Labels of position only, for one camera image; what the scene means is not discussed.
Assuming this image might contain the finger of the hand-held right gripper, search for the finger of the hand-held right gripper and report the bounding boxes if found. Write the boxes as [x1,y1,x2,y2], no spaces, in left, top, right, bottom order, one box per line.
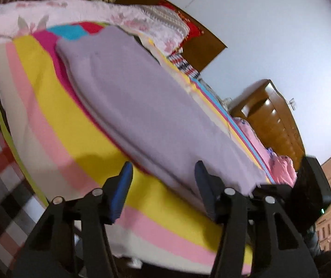
[252,184,295,207]

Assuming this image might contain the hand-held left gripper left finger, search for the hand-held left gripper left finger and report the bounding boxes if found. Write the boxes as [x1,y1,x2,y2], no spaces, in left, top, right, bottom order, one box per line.
[10,161,134,278]

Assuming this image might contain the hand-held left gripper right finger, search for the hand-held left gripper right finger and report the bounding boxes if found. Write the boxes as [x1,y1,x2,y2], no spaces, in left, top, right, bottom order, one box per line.
[194,160,319,278]

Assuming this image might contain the lavender pants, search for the lavender pants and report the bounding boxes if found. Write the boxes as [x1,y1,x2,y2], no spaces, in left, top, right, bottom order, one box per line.
[56,25,270,206]

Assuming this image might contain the brown wooden wardrobe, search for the brown wooden wardrobe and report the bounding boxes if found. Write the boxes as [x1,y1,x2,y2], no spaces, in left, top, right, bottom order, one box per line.
[230,79,306,171]

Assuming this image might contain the multicolour striped blanket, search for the multicolour striped blanket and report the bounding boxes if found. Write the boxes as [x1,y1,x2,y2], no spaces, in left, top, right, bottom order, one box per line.
[0,22,276,275]

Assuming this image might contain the checkered bed sheet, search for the checkered bed sheet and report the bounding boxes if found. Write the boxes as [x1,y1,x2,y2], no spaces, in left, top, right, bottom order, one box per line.
[0,51,203,275]

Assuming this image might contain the wooden headboard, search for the wooden headboard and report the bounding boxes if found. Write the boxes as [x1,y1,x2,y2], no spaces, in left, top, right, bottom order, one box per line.
[115,0,227,73]

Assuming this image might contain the red embroidered pillow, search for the red embroidered pillow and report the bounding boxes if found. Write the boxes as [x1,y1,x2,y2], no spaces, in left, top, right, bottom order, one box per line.
[158,0,205,48]

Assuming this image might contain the zigzag patterned pillow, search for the zigzag patterned pillow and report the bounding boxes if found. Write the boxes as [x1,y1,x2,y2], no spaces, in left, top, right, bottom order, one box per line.
[145,4,190,39]

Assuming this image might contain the pink floral quilt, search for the pink floral quilt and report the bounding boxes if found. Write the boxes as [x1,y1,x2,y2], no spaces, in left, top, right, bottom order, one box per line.
[0,0,187,82]

